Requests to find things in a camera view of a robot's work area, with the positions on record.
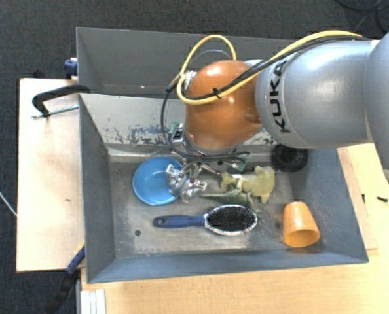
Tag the orange cup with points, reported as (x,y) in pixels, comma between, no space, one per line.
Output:
(300,224)

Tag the grey metal bin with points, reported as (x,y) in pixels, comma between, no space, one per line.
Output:
(188,240)

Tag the green cloth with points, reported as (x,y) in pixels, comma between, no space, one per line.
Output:
(256,183)

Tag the blue plate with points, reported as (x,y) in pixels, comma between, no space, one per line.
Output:
(148,185)

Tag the pale wood board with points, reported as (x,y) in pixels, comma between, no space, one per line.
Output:
(47,182)

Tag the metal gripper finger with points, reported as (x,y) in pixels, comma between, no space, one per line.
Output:
(175,179)
(193,190)

